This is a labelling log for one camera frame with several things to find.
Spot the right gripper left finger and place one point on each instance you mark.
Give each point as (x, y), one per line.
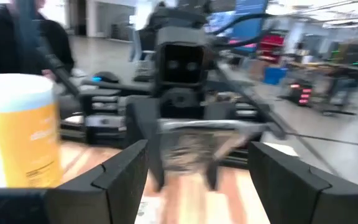
(110, 193)

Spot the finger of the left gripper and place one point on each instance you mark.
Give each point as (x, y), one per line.
(145, 133)
(212, 175)

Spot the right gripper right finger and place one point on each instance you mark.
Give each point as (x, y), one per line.
(291, 193)

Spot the clear plastic bag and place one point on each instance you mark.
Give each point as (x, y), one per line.
(191, 146)

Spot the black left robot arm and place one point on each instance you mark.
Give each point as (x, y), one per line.
(179, 15)

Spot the black computer mouse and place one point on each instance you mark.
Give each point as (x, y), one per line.
(106, 77)

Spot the blue storage bin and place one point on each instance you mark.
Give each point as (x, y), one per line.
(275, 76)

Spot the monitor with blue screen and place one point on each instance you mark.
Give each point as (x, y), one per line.
(247, 28)

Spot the red tool cabinet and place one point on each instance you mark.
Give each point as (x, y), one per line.
(272, 46)

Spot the white plastic cup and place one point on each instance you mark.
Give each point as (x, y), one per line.
(17, 130)

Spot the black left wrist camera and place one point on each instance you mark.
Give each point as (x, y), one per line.
(182, 65)

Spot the black aluminium table frame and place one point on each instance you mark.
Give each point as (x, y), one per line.
(247, 93)

